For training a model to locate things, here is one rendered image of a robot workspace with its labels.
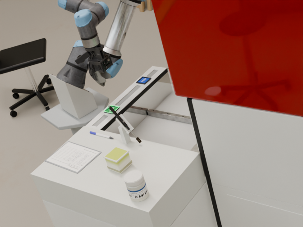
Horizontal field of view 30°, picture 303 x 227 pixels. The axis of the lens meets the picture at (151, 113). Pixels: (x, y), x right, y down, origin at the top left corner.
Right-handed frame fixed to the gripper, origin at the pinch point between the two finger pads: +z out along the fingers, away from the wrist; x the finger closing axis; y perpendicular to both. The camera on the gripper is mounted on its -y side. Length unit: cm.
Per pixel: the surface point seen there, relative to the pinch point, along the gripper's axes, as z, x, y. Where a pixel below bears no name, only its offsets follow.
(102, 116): 14.9, -5.3, -0.7
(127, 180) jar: 5, -47, 50
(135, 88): 15.1, 19.6, 0.2
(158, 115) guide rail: 27.1, 17.1, 12.5
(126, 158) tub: 9.8, -31.9, 36.0
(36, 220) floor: 111, -9, -90
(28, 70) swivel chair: 79, 103, -200
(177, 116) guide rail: 25.7, 17.1, 24.3
